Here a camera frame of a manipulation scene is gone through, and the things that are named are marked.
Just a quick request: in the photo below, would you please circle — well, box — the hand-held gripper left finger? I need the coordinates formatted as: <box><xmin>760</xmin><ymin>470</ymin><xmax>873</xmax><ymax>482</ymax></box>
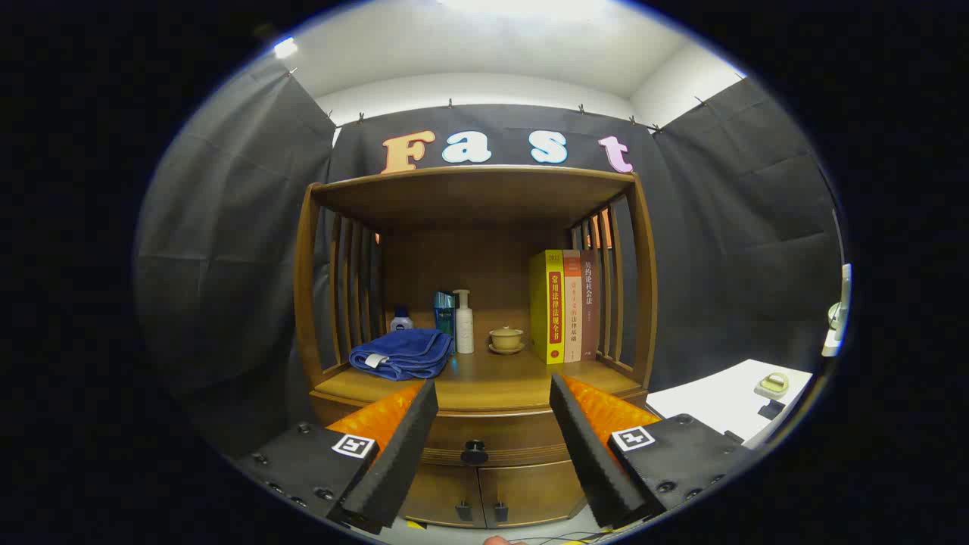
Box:
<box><xmin>235</xmin><ymin>378</ymin><xmax>440</xmax><ymax>535</ymax></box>

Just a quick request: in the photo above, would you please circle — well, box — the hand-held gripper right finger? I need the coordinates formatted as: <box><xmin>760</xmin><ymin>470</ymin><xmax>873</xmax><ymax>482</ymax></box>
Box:
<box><xmin>549</xmin><ymin>372</ymin><xmax>758</xmax><ymax>531</ymax></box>

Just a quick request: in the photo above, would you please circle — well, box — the wooden cabinet door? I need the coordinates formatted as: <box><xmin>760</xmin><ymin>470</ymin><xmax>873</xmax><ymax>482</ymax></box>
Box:
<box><xmin>478</xmin><ymin>460</ymin><xmax>587</xmax><ymax>528</ymax></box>
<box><xmin>401</xmin><ymin>463</ymin><xmax>485</xmax><ymax>528</ymax></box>

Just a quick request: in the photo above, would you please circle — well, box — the wooden countertop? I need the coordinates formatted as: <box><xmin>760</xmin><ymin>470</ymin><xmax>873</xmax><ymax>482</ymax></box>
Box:
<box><xmin>312</xmin><ymin>350</ymin><xmax>646</xmax><ymax>413</ymax></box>

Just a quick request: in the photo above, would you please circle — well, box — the white drawer unit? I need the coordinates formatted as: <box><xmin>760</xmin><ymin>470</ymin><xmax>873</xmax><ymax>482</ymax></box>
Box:
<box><xmin>647</xmin><ymin>359</ymin><xmax>815</xmax><ymax>449</ymax></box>

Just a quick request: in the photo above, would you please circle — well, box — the wooden cabinet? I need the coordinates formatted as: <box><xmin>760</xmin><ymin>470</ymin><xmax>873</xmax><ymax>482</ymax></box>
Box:
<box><xmin>294</xmin><ymin>165</ymin><xmax>659</xmax><ymax>529</ymax></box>

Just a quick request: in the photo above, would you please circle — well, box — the blue folded towel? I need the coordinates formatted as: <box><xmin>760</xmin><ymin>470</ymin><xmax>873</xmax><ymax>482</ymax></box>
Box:
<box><xmin>349</xmin><ymin>328</ymin><xmax>455</xmax><ymax>382</ymax></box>

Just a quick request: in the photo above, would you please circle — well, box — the brown book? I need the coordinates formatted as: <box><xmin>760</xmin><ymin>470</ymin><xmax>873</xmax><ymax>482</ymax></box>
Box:
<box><xmin>580</xmin><ymin>250</ymin><xmax>601</xmax><ymax>361</ymax></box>

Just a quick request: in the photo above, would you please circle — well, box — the white pump bottle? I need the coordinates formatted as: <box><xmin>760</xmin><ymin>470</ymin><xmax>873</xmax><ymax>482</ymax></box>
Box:
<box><xmin>453</xmin><ymin>289</ymin><xmax>475</xmax><ymax>355</ymax></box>

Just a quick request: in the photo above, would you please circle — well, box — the blue translucent bottle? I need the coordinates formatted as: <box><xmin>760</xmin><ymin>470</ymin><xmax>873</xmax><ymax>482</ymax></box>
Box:
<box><xmin>434</xmin><ymin>291</ymin><xmax>457</xmax><ymax>355</ymax></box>

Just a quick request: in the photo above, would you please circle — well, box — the thick yellow book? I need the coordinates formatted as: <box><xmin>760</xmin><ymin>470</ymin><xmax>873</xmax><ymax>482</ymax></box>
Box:
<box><xmin>529</xmin><ymin>250</ymin><xmax>566</xmax><ymax>366</ymax></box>

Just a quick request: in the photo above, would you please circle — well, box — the cream and orange book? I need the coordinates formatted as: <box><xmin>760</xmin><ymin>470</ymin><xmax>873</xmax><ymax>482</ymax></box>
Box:
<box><xmin>562</xmin><ymin>250</ymin><xmax>584</xmax><ymax>363</ymax></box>

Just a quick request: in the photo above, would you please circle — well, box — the white device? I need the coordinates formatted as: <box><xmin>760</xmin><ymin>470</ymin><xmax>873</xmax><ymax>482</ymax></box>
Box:
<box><xmin>822</xmin><ymin>263</ymin><xmax>853</xmax><ymax>358</ymax></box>

